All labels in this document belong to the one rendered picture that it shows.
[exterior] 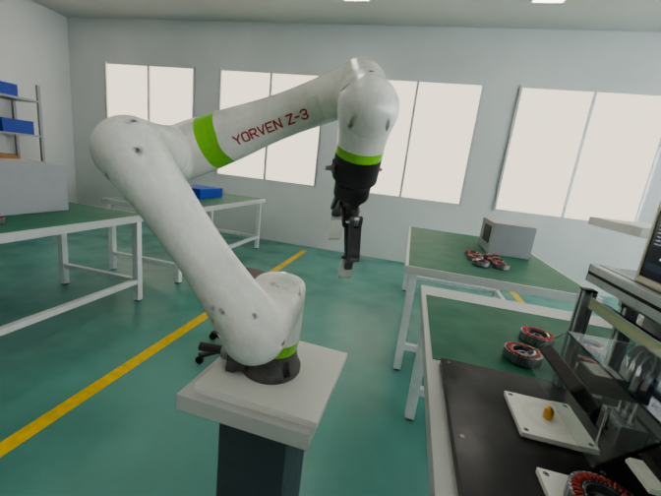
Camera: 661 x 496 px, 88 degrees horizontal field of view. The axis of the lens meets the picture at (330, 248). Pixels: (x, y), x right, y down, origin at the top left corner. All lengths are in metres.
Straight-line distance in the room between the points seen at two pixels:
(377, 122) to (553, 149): 5.03
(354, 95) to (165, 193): 0.36
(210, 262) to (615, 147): 5.55
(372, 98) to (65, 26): 7.89
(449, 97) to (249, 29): 3.17
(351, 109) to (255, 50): 5.54
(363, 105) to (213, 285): 0.40
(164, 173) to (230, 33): 5.76
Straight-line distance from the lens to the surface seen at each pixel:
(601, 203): 5.81
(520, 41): 5.68
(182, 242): 0.65
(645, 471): 0.79
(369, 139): 0.62
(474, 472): 0.79
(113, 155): 0.68
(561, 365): 0.57
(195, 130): 0.80
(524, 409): 1.00
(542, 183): 5.53
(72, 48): 8.23
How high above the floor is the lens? 1.28
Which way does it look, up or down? 13 degrees down
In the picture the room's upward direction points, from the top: 7 degrees clockwise
